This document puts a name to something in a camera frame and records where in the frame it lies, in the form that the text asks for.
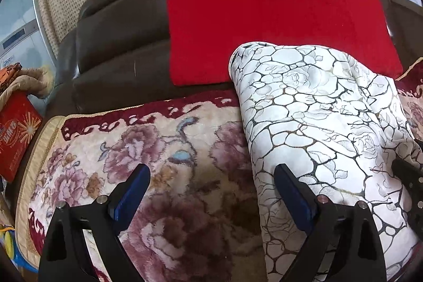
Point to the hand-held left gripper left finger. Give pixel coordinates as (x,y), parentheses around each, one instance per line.
(132,192)

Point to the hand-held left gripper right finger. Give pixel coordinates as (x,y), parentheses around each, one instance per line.
(294,192)

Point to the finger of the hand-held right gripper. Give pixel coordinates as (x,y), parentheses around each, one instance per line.
(413,189)

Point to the white crackle-print padded garment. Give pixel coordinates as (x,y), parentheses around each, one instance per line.
(314,120)

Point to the red floral plush sofa cover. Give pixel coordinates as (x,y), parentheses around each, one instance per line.
(165,153)

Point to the red gift box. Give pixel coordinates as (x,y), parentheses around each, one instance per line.
(16,136)

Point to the yellow and blue toy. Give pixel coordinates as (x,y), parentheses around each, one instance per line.
(7,245)

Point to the beige fluffy cloth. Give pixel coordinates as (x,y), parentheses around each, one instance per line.
(36,80)

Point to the dark brown leather sofa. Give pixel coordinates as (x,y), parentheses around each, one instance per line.
(125,37)

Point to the orange patterned packet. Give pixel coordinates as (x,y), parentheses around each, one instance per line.
(10,74)

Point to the plain red cloth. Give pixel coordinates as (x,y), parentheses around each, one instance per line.
(264,11)

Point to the white appliance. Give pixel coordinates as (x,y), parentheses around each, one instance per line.
(23,21)

